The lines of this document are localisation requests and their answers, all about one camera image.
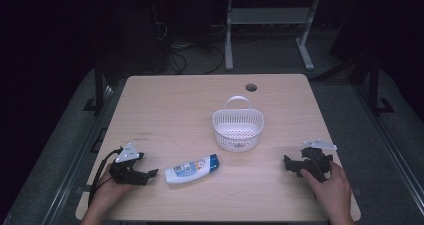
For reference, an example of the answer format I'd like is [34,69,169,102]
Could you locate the white plastic basket with handle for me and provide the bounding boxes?
[212,95,265,153]

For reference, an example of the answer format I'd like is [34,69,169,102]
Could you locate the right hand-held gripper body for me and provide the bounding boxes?
[297,138,338,183]

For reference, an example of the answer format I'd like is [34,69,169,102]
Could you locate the black metal stand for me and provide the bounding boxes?
[367,56,396,117]
[83,59,108,117]

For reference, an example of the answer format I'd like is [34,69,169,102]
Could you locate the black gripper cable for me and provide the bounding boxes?
[87,147,125,207]

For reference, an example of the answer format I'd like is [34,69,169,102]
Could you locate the person's left hand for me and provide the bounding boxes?
[87,163,135,217]

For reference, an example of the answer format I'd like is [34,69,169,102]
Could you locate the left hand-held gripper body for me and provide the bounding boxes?
[108,142,150,187]

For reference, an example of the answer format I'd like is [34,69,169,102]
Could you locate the white bottle with blue cap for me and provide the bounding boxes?
[163,153,221,186]

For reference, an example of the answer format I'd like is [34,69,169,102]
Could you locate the person's right hand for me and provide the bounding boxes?
[299,161,353,220]

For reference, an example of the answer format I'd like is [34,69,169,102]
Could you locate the white metal table frame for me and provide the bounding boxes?
[224,0,322,72]

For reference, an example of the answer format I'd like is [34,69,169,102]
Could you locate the black floor cables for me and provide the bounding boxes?
[167,40,226,76]

